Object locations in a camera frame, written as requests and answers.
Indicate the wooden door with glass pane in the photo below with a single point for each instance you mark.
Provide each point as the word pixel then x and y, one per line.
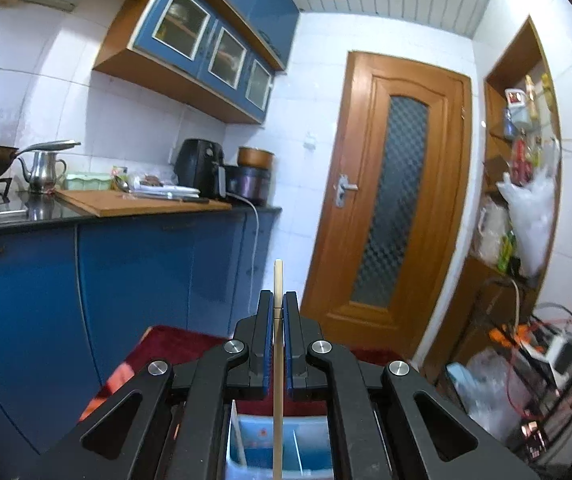
pixel 346 210

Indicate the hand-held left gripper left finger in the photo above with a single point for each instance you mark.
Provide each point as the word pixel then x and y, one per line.
pixel 267 355

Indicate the white power adapter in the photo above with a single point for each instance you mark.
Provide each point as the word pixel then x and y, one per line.
pixel 563 355

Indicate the blue lower kitchen cabinet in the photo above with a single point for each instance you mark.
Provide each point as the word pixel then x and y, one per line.
pixel 140 270

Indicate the metal kettle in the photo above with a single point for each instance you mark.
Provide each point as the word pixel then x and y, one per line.
pixel 44 172

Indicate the blue upper wall cabinet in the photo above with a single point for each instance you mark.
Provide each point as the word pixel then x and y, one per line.
pixel 261 0

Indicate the dark rice cooker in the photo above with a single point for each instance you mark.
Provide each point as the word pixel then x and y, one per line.
pixel 251 185

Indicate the wooden wall shelf niche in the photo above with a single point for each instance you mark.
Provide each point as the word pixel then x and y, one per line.
pixel 496 95

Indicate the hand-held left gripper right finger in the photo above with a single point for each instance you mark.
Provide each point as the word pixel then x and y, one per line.
pixel 292 355

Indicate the white hanging plastic bag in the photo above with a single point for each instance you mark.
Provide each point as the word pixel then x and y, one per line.
pixel 531 220

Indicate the blue glass-door wall cabinet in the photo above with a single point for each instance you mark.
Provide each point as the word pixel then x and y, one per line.
pixel 165 75

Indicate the white wall outlet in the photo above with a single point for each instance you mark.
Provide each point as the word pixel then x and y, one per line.
pixel 309 141

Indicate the light green container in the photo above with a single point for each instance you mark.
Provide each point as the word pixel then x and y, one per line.
pixel 88 182

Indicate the white plastic jug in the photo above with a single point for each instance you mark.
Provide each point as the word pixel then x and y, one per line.
pixel 517 107

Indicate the black air fryer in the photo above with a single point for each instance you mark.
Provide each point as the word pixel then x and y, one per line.
pixel 195 167

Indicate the clear plastic bag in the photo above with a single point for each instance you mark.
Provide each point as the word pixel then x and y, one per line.
pixel 491 395

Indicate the brown pot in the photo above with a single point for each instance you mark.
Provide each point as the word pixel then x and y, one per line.
pixel 256 157

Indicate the wooden chopstick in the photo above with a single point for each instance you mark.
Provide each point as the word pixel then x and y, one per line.
pixel 279 280

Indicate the bag of white goods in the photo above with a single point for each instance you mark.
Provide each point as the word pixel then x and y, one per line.
pixel 491 232

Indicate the wooden cutting board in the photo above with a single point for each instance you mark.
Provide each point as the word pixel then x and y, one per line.
pixel 115 206

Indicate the blue utensil holder box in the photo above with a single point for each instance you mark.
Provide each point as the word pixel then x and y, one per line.
pixel 308 445

